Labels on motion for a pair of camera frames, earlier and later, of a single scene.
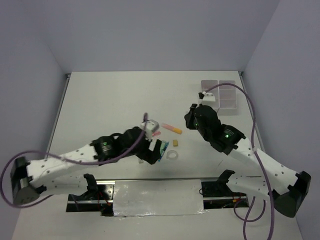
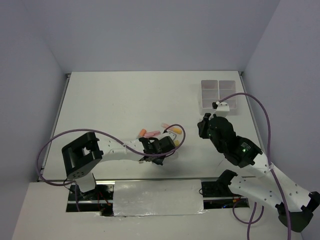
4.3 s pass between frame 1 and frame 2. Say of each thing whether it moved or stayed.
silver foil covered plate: stayed
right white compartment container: stayed
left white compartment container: stayed
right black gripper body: moved
